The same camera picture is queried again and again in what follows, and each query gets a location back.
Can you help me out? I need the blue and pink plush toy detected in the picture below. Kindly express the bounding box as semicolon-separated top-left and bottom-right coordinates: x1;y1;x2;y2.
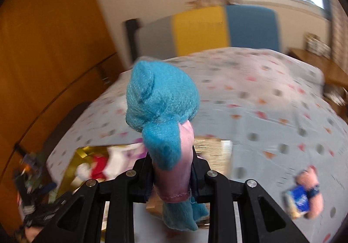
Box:
125;60;210;232

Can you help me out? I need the printed bedsheet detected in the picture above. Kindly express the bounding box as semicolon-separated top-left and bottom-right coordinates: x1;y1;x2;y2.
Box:
45;47;348;243

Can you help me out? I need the blue and white tissue pack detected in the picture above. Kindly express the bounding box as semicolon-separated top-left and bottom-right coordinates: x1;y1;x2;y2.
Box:
284;185;312;219

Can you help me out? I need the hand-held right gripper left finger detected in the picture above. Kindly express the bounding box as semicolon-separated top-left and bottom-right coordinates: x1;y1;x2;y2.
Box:
53;151;155;243

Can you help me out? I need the wooden desk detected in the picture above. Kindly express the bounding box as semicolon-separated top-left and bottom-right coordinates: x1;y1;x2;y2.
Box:
288;47;348;91

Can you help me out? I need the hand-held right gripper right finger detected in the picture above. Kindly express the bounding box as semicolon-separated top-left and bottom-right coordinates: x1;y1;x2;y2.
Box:
190;145;310;243

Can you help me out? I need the embossed metallic box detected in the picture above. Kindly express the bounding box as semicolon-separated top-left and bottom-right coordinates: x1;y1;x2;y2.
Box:
61;137;234;235

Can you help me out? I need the orange wooden wardrobe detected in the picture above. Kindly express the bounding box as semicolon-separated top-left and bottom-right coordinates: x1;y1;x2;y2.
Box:
0;0;128;178

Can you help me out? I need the red plush toy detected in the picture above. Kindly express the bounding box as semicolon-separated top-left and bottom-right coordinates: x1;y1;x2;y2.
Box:
88;155;109;180

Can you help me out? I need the yellow grey blue headboard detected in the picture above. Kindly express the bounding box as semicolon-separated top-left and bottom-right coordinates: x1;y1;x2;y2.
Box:
124;5;280;61

